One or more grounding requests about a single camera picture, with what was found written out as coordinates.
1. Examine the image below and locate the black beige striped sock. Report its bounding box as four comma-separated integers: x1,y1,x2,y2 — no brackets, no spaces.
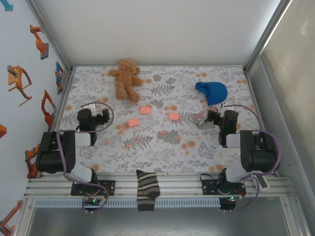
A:
136,169,161,212

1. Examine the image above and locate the flag-patterned small pouch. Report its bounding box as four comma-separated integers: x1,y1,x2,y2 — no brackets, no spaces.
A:
192,106,218,126

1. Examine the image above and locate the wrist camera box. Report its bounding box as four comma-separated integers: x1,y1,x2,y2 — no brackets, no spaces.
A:
219,102,233,118
88,103,103,117

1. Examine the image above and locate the orange gripper claw sticker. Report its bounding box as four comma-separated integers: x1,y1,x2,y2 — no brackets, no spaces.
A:
6,65,32,107

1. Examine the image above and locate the blue orange wall sticker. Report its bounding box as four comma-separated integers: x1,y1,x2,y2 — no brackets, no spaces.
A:
55,61,64,95

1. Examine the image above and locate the brown teddy bear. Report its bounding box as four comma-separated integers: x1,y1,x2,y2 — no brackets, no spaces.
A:
109,58,144,103

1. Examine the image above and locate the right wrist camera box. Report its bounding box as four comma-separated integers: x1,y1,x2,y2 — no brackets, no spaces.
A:
219,102,233,118

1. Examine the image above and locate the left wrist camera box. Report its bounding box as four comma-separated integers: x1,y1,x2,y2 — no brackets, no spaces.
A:
88,103,103,117

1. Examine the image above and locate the aluminium frame post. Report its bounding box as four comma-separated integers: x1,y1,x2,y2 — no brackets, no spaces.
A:
243,0,296,74
26,0,73,73

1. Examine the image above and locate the white rectangular tag device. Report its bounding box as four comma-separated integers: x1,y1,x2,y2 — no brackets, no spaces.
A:
253,171,271,190

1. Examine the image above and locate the blue fabric cap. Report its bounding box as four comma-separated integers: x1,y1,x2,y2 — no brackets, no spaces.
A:
195,81,228,107

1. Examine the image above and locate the white perforated cable duct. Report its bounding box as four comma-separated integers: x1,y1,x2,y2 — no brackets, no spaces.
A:
34,198,221,207

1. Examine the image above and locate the aluminium rail base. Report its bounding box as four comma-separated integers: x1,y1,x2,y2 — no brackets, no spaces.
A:
23,172,296,199

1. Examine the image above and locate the floral patterned table mat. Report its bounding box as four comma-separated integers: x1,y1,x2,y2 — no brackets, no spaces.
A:
48,65,274,174

